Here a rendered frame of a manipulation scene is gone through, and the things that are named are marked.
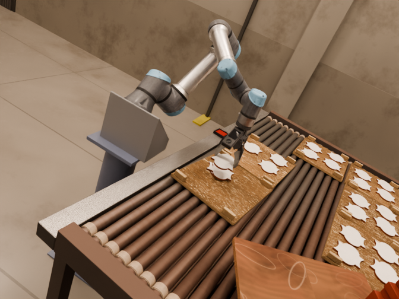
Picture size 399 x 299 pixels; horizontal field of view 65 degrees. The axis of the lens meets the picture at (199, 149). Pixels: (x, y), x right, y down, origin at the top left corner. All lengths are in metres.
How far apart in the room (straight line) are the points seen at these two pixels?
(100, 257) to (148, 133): 0.65
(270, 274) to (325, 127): 3.27
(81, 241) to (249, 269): 0.50
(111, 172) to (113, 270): 0.78
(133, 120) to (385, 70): 3.15
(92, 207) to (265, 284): 0.61
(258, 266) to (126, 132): 0.85
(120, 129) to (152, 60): 3.28
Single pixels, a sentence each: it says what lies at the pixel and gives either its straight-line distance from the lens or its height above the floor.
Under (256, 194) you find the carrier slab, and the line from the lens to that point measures 1.53.
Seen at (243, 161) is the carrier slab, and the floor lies 0.94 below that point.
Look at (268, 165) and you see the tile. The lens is 1.81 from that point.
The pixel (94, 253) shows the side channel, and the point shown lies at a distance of 0.99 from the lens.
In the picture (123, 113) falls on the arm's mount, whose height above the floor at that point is 1.05.
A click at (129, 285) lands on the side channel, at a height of 0.95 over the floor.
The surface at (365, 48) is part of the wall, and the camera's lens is 4.04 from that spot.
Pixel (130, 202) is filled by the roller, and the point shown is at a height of 0.92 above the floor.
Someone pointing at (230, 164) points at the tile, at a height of 1.03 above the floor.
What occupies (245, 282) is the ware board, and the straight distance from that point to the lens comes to 0.98.
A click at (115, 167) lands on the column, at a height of 0.76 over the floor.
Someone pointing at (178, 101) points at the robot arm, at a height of 1.12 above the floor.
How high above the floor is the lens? 1.72
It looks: 28 degrees down
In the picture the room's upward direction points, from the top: 23 degrees clockwise
